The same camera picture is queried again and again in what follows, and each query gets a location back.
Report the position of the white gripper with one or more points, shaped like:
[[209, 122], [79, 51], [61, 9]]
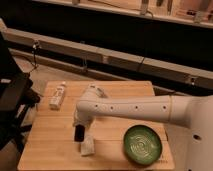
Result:
[[82, 119]]

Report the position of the black eraser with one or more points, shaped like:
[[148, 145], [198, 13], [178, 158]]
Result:
[[79, 133]]

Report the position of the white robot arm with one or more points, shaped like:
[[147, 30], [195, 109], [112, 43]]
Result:
[[192, 112]]

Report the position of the white bottle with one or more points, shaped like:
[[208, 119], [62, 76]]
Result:
[[58, 96]]

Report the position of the wooden table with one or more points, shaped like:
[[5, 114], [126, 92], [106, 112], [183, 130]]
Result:
[[50, 145]]

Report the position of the green plate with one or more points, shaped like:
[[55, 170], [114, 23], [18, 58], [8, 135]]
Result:
[[142, 145]]

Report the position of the black chair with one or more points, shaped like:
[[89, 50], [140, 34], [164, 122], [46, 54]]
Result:
[[16, 97]]

